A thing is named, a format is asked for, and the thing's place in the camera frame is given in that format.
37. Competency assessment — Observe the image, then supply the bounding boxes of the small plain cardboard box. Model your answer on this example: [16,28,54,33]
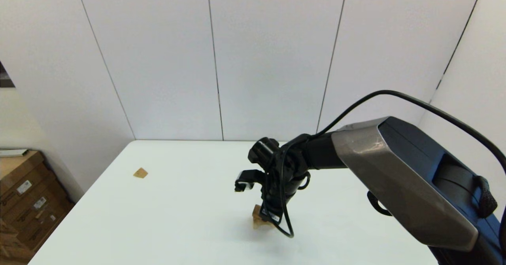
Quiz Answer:
[0,218,34,264]

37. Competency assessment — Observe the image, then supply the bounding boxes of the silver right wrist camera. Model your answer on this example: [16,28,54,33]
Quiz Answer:
[234,169,261,193]

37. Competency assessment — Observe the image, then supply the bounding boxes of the stacked cardboard boxes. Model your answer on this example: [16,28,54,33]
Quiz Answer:
[0,151,76,254]

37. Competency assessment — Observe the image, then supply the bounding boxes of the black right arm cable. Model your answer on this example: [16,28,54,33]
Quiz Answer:
[264,90,506,239]

